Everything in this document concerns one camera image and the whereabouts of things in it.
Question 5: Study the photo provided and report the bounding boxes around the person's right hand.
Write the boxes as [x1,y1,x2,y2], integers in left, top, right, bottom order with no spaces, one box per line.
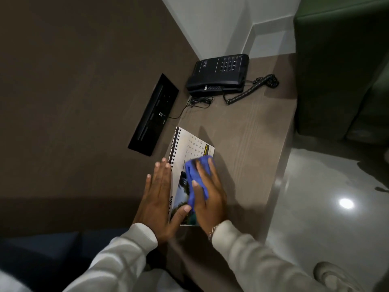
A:
[191,157,228,237]

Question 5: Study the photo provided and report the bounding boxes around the person's left hand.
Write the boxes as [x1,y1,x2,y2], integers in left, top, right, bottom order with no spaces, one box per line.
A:
[133,158,192,244]

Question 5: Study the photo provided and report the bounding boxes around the blue cleaning cloth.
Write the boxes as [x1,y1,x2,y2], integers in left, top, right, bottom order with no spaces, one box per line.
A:
[184,155,215,215]

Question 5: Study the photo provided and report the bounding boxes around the spiral-bound desk calendar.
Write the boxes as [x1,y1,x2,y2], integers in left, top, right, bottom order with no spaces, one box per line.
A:
[167,127,216,227]

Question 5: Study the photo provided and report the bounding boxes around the person's right forearm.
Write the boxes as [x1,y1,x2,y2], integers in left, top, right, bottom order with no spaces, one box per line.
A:
[211,220,327,292]

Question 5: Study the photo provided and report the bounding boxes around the person's left forearm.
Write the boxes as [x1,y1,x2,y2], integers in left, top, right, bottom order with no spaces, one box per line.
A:
[62,223,159,292]

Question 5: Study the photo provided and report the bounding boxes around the black recessed socket panel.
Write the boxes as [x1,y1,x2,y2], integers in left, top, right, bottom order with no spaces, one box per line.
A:
[127,73,179,157]

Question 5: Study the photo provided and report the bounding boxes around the black desk telephone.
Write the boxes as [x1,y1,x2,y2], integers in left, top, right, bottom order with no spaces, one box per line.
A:
[186,53,250,98]

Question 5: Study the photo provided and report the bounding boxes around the dark blue trouser leg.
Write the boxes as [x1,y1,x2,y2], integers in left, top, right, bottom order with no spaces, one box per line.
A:
[0,228,132,284]

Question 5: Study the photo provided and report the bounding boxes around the beige shoe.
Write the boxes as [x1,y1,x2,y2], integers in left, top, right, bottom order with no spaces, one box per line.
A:
[313,261,367,292]

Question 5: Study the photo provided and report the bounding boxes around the green upholstered armchair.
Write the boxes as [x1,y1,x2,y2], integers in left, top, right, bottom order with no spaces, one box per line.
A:
[293,0,389,147]

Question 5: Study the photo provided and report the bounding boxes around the gold wrist bracelet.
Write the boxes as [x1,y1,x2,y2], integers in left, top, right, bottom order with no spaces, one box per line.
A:
[208,224,220,243]

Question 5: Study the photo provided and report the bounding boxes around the thin black telephone cable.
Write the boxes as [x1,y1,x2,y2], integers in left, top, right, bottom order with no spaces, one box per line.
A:
[166,95,214,119]

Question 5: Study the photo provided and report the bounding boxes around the black coiled telephone cord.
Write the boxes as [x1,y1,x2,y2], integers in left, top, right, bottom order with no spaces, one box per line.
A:
[223,74,279,105]

